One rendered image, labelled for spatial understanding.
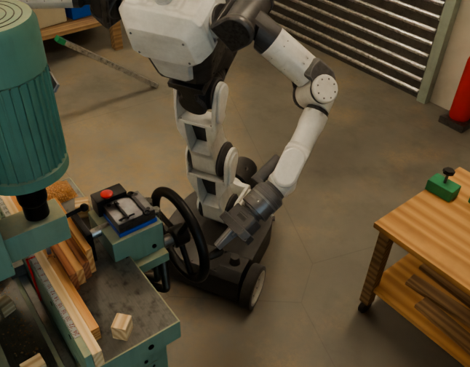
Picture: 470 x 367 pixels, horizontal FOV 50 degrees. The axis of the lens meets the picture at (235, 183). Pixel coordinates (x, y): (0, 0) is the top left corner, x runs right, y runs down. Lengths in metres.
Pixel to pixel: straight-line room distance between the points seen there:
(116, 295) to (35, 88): 0.50
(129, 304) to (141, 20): 0.74
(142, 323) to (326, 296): 1.35
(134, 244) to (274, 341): 1.08
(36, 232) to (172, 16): 0.65
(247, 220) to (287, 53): 0.45
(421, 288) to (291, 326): 0.56
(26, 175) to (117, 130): 2.36
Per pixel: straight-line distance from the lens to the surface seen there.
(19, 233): 1.13
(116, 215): 1.22
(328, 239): 2.60
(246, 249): 2.26
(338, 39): 4.27
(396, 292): 2.22
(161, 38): 1.43
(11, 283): 1.42
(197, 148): 1.93
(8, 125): 0.93
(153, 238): 1.27
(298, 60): 1.39
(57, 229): 1.16
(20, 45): 0.88
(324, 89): 1.39
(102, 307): 1.18
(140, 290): 1.19
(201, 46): 1.42
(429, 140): 3.50
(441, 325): 2.15
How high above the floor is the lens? 1.82
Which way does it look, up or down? 40 degrees down
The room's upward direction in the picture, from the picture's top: 2 degrees clockwise
